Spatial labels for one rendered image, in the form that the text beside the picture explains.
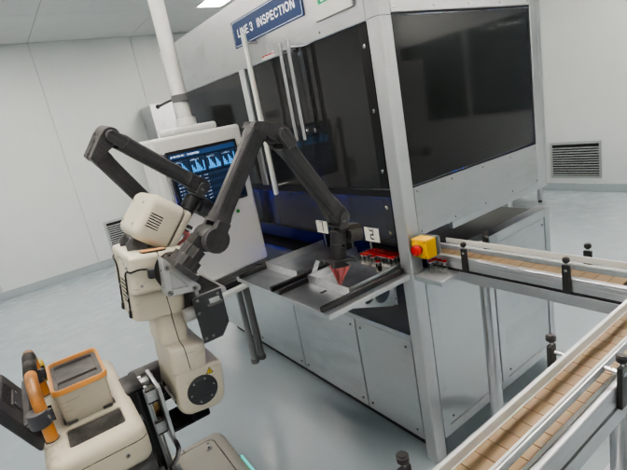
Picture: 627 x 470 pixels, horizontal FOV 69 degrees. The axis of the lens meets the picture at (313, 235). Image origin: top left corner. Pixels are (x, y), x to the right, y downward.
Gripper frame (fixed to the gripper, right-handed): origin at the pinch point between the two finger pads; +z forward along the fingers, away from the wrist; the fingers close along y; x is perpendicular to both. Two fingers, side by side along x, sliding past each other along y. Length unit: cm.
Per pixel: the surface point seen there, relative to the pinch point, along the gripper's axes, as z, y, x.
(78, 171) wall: -40, -3, 544
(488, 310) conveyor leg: 12, 43, -33
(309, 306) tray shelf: 6.4, -13.4, 1.1
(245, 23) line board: -108, 7, 72
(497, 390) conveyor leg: 46, 49, -34
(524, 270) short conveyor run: -7, 36, -51
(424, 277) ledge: -0.2, 26.0, -17.5
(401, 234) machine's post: -15.9, 22.9, -9.5
